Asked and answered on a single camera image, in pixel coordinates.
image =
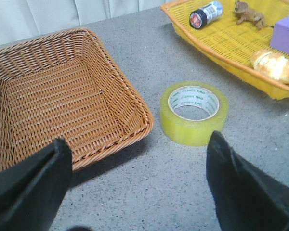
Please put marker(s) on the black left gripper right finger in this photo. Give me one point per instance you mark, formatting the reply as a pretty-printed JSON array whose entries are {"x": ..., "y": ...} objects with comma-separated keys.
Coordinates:
[{"x": 246, "y": 198}]

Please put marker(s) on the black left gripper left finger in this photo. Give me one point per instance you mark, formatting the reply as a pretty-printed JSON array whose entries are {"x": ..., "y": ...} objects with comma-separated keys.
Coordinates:
[{"x": 32, "y": 191}]

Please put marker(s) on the yellow clear tape roll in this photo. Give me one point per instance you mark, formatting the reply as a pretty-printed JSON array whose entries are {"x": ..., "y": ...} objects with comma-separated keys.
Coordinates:
[{"x": 197, "y": 94}]

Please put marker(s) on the brown wicker basket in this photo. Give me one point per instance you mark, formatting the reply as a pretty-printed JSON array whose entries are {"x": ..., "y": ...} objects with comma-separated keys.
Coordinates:
[{"x": 66, "y": 85}]

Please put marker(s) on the bread roll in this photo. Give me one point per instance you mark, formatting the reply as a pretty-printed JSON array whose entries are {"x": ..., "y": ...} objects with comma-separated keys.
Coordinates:
[{"x": 271, "y": 64}]

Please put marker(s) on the yellow woven basket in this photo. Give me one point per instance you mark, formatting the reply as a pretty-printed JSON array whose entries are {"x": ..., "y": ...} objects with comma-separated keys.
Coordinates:
[{"x": 226, "y": 43}]

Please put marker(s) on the purple foam block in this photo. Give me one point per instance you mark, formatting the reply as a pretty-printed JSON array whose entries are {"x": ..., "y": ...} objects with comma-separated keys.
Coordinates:
[{"x": 280, "y": 36}]

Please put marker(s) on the white curtain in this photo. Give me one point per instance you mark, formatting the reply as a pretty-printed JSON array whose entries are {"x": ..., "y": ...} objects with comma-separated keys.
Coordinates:
[{"x": 21, "y": 19}]

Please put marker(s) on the small black-capped bottle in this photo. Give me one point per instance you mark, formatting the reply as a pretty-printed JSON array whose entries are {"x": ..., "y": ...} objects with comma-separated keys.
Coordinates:
[{"x": 203, "y": 16}]

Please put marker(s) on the brown toy animal figure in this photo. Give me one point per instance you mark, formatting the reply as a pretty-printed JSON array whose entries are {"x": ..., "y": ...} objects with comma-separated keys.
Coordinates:
[{"x": 246, "y": 14}]

